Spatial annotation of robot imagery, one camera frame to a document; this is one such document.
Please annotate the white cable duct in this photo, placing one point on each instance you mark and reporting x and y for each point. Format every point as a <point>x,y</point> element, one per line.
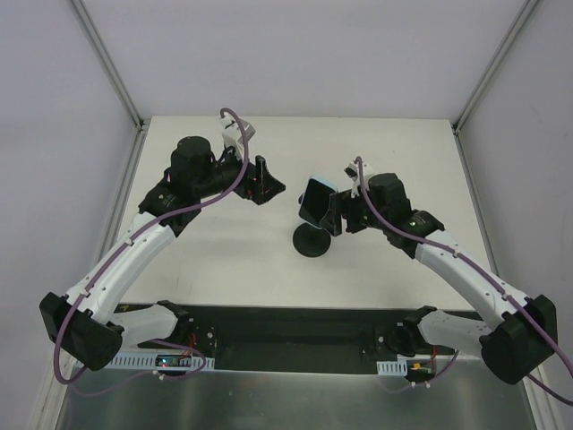
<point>397,368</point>
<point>155,361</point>

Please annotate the right white cable duct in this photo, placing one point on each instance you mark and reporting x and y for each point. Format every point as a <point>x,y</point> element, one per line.
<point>397,368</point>

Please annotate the black phone stand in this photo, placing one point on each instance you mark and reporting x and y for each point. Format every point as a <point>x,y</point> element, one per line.
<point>309,238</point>

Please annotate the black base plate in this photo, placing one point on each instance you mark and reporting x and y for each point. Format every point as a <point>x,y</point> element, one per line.
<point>294,340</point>

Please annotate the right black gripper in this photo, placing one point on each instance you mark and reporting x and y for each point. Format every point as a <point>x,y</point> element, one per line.
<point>337,211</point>

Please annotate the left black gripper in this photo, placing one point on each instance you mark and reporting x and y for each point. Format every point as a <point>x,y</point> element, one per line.
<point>259,180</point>

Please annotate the aluminium frame post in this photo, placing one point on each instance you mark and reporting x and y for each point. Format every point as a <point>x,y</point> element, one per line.
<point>517,27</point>
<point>106,62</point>

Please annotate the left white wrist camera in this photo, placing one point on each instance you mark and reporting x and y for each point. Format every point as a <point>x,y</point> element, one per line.
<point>233,137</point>

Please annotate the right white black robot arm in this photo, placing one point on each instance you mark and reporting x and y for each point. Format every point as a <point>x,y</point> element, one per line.
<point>517,332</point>

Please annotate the right aluminium frame post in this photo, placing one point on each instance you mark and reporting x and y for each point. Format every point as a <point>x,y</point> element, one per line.
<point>517,27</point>

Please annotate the blue case black phone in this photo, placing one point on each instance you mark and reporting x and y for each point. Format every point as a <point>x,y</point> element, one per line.
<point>314,201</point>

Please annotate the left white cable duct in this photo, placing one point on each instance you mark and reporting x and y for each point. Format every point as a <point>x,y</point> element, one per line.
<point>155,361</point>

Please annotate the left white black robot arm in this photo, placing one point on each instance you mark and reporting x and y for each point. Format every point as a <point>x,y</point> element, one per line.
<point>84,321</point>

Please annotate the left aluminium frame post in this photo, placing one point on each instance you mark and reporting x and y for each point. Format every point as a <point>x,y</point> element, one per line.
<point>106,62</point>

